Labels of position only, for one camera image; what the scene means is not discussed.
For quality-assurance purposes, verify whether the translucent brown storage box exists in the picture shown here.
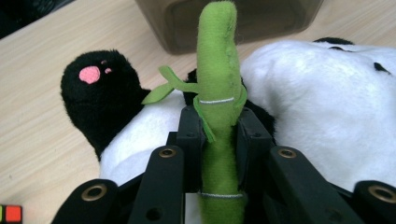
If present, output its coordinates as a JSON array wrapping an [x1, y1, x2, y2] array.
[[134, 0, 325, 55]]

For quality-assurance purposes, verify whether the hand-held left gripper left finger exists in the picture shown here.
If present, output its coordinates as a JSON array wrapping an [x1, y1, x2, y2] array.
[[167, 105, 208, 192]]

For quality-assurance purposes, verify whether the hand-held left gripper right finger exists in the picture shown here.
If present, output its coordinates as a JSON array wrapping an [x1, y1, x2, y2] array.
[[234, 106, 276, 191]]

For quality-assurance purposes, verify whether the colourful puzzle cube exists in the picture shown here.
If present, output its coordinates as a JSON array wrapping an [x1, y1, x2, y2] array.
[[0, 203, 23, 224]]

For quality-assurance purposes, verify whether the panda plush toy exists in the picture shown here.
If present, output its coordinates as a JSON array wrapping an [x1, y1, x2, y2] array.
[[60, 0, 396, 224]]

